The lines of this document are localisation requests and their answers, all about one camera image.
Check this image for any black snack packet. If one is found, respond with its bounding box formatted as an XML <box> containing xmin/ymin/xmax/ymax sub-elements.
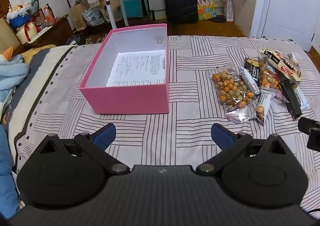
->
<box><xmin>279</xmin><ymin>79</ymin><xmax>302</xmax><ymax>120</ymax></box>

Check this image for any large beige snack bag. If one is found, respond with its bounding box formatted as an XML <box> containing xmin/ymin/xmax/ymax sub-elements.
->
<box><xmin>259</xmin><ymin>49</ymin><xmax>303</xmax><ymax>83</ymax></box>

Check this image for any dark wooden nightstand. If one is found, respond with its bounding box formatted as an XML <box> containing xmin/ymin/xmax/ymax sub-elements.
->
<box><xmin>14</xmin><ymin>14</ymin><xmax>73</xmax><ymax>54</ymax></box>

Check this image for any white bedroom door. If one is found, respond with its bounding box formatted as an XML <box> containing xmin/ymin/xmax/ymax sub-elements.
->
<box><xmin>250</xmin><ymin>0</ymin><xmax>319</xmax><ymax>51</ymax></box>

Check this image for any white bag with red ribbon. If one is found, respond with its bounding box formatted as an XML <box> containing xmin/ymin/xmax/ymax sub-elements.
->
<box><xmin>16</xmin><ymin>22</ymin><xmax>38</xmax><ymax>45</ymax></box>

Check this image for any wooden padded headboard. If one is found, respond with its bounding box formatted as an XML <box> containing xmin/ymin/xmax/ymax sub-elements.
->
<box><xmin>0</xmin><ymin>0</ymin><xmax>23</xmax><ymax>56</ymax></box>

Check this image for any striped patchwork bed sheet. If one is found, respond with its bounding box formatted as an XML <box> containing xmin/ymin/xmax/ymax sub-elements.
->
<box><xmin>2</xmin><ymin>36</ymin><xmax>319</xmax><ymax>215</ymax></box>

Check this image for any white chocolate snack bar wrapper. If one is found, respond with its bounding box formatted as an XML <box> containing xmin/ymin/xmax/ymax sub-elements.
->
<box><xmin>251</xmin><ymin>89</ymin><xmax>276</xmax><ymax>124</ymax></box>

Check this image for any light blue plush goose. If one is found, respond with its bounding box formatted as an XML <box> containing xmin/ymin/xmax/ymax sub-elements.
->
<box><xmin>0</xmin><ymin>47</ymin><xmax>30</xmax><ymax>103</ymax></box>

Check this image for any colourful yellow gift box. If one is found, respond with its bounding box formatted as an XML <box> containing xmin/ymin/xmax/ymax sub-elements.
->
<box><xmin>197</xmin><ymin>0</ymin><xmax>216</xmax><ymax>21</ymax></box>

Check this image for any white drawstring plastic bag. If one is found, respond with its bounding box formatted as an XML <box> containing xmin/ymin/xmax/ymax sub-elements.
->
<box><xmin>82</xmin><ymin>8</ymin><xmax>104</xmax><ymax>27</ymax></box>

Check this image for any white patterned floor bag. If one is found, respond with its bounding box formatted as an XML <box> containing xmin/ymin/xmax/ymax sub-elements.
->
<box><xmin>221</xmin><ymin>0</ymin><xmax>234</xmax><ymax>22</ymax></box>

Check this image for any pink cardboard box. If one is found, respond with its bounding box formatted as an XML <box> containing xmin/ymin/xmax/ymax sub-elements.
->
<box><xmin>79</xmin><ymin>24</ymin><xmax>169</xmax><ymax>115</ymax></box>

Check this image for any clear bag of orange nuts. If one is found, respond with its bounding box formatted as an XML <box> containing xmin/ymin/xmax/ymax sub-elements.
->
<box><xmin>212</xmin><ymin>69</ymin><xmax>257</xmax><ymax>112</ymax></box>

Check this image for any blue bucket with white fluff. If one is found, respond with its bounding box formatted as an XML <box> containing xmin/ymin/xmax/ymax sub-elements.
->
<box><xmin>6</xmin><ymin>4</ymin><xmax>31</xmax><ymax>31</ymax></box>

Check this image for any black bag on floor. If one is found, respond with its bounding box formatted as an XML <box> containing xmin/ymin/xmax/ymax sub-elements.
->
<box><xmin>66</xmin><ymin>34</ymin><xmax>86</xmax><ymax>45</ymax></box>

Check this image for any printed paper sheet in box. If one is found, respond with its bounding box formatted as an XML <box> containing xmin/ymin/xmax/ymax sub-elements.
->
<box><xmin>106</xmin><ymin>50</ymin><xmax>167</xmax><ymax>87</ymax></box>

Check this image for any brown paper bag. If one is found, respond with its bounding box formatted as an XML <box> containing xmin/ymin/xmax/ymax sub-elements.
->
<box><xmin>69</xmin><ymin>3</ymin><xmax>87</xmax><ymax>31</ymax></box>

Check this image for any teal tote bag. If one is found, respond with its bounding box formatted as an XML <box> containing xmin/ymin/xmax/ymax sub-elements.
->
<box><xmin>123</xmin><ymin>0</ymin><xmax>143</xmax><ymax>18</ymax></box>

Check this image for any orange drink bottle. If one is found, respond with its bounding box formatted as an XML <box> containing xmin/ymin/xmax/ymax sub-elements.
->
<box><xmin>43</xmin><ymin>6</ymin><xmax>55</xmax><ymax>23</ymax></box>

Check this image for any black hard suitcase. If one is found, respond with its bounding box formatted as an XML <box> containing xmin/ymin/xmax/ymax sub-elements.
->
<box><xmin>164</xmin><ymin>0</ymin><xmax>199</xmax><ymax>24</ymax></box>

